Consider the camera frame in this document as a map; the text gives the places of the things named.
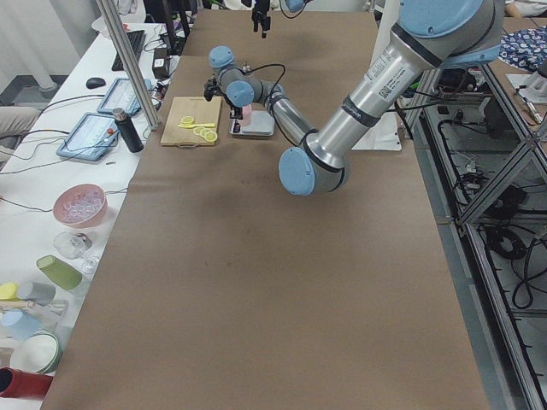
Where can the white green bowl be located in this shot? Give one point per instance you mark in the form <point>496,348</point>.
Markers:
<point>39,354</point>

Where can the blue cup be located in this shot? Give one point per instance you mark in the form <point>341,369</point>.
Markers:
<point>20,324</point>

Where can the aluminium frame post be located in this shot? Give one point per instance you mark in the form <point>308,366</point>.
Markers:
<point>124,49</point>

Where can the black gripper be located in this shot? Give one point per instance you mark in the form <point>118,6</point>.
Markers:
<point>234,110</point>
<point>260,14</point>

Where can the bamboo cutting board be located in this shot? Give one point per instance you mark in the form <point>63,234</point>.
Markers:
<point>201,110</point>

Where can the yellow plastic knife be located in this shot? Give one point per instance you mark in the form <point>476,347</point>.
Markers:
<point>203,125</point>

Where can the near teach pendant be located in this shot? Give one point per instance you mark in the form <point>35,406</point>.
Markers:
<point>90,139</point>

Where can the yellow cup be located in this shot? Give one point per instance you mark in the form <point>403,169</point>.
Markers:
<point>8,292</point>

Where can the lemon slice four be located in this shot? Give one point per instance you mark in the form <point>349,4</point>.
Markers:
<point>210,136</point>

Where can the teach pendant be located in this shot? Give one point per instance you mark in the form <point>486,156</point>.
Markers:
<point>90,139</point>
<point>119,95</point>

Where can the grey cup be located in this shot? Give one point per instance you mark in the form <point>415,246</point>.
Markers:
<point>36,292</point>

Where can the pink plastic cup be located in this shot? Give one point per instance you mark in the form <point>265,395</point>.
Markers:
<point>246,115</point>

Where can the pink bowl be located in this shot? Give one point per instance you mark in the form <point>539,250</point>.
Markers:
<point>81,206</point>

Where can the silver kitchen scale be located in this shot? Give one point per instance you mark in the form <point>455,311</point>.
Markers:
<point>262,125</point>

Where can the far teach pendant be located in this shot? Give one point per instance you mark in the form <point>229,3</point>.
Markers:
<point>119,95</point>

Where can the wine glass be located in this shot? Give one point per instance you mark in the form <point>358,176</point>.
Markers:
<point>74,246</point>

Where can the green cup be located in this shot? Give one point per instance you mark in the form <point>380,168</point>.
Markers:
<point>59,272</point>

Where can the black water bottle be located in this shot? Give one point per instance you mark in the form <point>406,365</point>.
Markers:
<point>127,130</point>

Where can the red cylinder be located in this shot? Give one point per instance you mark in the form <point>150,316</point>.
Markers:
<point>24,385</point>

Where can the black computer mouse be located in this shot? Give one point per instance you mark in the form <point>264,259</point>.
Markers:
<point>94,83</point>

